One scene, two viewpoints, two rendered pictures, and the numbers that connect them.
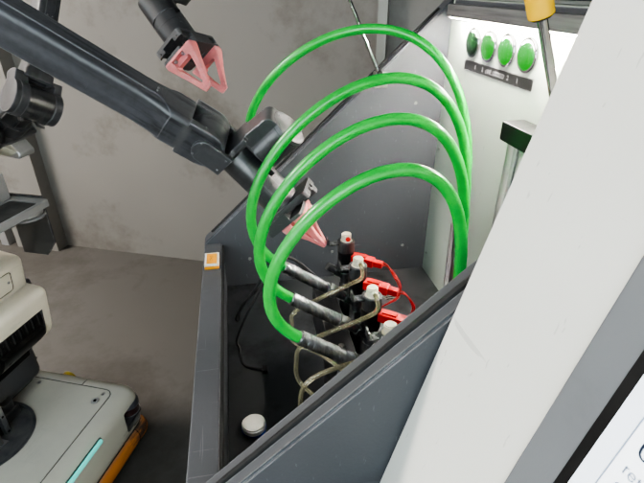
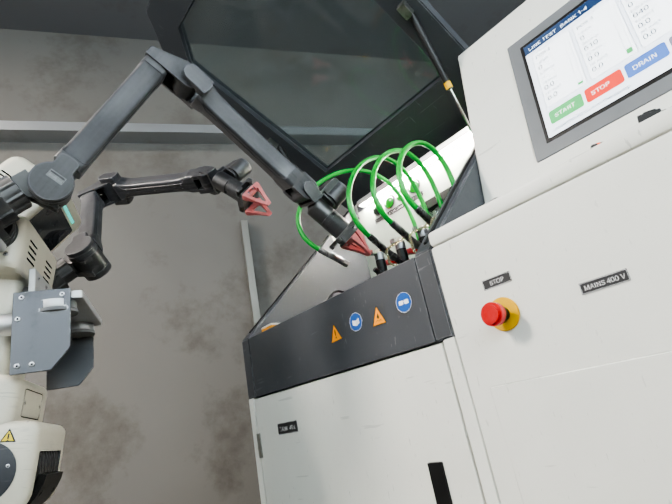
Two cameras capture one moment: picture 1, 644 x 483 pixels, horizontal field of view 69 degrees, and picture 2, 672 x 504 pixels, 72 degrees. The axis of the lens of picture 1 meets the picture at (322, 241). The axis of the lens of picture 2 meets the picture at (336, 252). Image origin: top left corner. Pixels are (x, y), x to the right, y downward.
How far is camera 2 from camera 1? 1.09 m
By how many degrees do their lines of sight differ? 58
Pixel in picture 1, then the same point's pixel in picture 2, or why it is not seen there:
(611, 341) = (523, 90)
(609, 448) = (541, 96)
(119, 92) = (272, 152)
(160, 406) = not seen: outside the picture
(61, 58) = (250, 131)
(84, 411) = not seen: outside the picture
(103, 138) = not seen: outside the picture
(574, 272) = (504, 99)
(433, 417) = (495, 180)
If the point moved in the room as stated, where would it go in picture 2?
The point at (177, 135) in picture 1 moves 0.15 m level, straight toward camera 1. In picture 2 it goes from (297, 177) to (339, 148)
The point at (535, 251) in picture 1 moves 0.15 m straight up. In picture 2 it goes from (490, 111) to (472, 61)
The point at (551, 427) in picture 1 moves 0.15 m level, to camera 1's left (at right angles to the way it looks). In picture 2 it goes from (528, 115) to (480, 103)
